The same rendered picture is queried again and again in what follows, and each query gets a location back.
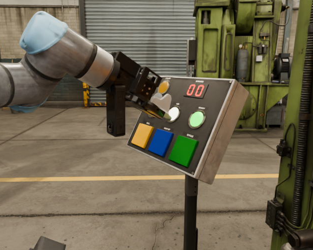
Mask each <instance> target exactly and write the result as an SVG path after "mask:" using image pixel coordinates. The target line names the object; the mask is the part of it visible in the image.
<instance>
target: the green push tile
mask: <svg viewBox="0 0 313 250"><path fill-rule="evenodd" d="M198 143H199V141H197V140H193V139H190V138H187V137H184V136H181V135H179V136H178V137H177V140H176V142H175V144H174V147H173V149H172V151H171V154H170V156H169V158H168V159H169V160H171V161H173V162H176V163H178V164H180V165H182V166H185V167H187V168H188V167H189V164H190V162H191V160H192V157H193V155H194V152H195V150H196V148H197V145H198Z"/></svg>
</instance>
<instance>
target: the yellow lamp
mask: <svg viewBox="0 0 313 250"><path fill-rule="evenodd" d="M167 88H168V82H167V81H165V82H163V83H162V84H161V85H160V87H159V92H160V93H163V92H165V91H166V90H167Z"/></svg>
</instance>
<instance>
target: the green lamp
mask: <svg viewBox="0 0 313 250"><path fill-rule="evenodd" d="M202 120H203V114H202V113H201V112H195V113H194V114H193V115H192V117H191V119H190V124H191V125H192V126H198V125H199V124H200V123H201V122H202Z"/></svg>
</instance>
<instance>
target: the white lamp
mask: <svg viewBox="0 0 313 250"><path fill-rule="evenodd" d="M169 115H170V116H171V117H172V119H171V121H172V120H174V119H175V118H176V117H177V115H178V108H176V107H174V108H172V109H171V110H170V111H169Z"/></svg>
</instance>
